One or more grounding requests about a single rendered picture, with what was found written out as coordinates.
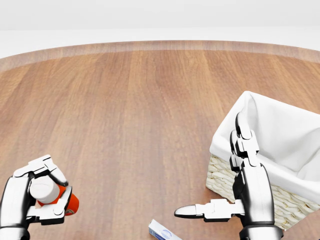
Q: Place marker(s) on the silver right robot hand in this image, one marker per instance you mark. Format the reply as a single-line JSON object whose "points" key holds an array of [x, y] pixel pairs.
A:
{"points": [[252, 190]]}

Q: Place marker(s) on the white wicker basket cloth liner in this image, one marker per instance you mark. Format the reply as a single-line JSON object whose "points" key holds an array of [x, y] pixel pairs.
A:
{"points": [[282, 160]]}

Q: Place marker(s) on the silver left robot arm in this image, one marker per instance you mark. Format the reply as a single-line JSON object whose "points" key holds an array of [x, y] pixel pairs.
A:
{"points": [[12, 233]]}

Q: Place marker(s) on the red ketchup bottle white cap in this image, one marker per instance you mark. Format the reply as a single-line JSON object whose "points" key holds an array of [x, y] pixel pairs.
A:
{"points": [[45, 193]]}

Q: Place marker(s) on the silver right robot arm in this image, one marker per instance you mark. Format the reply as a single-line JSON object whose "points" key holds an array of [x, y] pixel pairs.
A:
{"points": [[260, 232]]}

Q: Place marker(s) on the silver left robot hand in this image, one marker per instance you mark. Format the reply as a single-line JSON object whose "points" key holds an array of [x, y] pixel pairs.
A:
{"points": [[15, 195]]}

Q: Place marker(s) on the white blue printed box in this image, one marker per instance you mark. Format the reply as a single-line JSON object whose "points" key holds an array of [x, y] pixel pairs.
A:
{"points": [[160, 231]]}

